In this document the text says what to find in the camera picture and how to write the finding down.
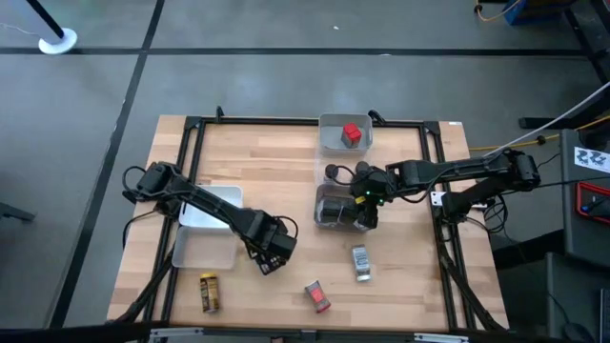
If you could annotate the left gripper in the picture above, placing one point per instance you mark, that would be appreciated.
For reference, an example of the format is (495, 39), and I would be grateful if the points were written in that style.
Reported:
(261, 243)

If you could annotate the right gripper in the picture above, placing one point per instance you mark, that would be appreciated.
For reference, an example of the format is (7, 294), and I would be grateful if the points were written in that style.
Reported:
(374, 190)

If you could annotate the smoked paprika tin red lid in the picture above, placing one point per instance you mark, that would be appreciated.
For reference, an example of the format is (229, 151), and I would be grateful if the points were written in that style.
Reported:
(317, 296)

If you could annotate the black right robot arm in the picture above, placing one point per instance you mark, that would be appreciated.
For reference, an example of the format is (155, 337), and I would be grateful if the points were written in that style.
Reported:
(453, 169)

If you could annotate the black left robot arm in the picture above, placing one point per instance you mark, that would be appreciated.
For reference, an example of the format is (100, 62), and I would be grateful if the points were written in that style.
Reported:
(214, 205)

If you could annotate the clear plastic bin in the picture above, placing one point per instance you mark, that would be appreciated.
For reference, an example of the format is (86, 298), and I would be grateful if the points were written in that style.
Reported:
(333, 143)
(320, 164)
(329, 227)

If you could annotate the grey-labelled spice jar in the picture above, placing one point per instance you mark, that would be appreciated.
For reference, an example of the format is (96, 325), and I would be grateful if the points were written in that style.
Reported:
(361, 262)

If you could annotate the frosted white plastic bin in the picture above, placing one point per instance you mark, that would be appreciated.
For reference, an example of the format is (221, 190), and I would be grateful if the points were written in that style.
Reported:
(205, 250)

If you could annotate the yellow-lidded brown spice jar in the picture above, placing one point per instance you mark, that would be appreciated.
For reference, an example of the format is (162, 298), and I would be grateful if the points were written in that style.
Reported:
(209, 295)

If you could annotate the white mounting plate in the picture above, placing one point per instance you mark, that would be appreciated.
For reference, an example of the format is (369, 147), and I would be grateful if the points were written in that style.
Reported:
(437, 198)

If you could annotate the red cube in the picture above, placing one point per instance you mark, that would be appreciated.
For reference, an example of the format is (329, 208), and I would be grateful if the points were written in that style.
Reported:
(351, 134)

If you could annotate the black table clamp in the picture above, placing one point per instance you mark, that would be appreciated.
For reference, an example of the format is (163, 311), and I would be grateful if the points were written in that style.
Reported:
(219, 113)
(378, 116)

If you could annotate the white label sticker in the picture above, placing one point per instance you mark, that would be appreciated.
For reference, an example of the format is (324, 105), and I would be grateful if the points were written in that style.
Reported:
(455, 123)

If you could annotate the red-framed device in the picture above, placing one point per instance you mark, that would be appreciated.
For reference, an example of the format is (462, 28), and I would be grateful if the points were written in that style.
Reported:
(578, 202)

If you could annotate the black bar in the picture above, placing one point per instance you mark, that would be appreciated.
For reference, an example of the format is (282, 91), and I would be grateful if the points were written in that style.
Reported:
(71, 333)

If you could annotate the black equipment cabinet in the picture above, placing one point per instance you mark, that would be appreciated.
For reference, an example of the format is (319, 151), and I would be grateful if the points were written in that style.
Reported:
(586, 238)

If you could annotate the white paper black marks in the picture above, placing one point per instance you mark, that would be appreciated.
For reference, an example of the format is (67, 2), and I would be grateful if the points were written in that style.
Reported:
(591, 159)

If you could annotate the black computer mouse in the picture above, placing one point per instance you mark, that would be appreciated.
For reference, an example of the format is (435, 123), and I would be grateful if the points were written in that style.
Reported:
(577, 332)

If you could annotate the blue box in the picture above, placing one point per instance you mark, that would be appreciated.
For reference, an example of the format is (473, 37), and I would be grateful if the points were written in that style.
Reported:
(524, 12)

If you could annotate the black furniture leg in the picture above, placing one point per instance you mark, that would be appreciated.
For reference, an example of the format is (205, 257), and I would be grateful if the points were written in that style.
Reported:
(14, 213)

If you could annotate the black stand legs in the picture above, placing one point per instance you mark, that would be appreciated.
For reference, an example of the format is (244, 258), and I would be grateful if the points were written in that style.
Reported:
(591, 43)

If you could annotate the black pole white base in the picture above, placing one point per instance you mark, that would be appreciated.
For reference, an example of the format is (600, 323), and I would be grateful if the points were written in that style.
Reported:
(58, 43)

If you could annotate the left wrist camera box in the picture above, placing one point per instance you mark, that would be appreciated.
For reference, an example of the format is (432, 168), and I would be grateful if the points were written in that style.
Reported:
(285, 245)

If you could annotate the silver metal bracket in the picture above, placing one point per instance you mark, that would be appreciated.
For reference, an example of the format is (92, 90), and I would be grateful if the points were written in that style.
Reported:
(441, 338)
(171, 332)

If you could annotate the black metal table frame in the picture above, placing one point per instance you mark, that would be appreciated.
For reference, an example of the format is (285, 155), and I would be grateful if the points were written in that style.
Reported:
(286, 121)

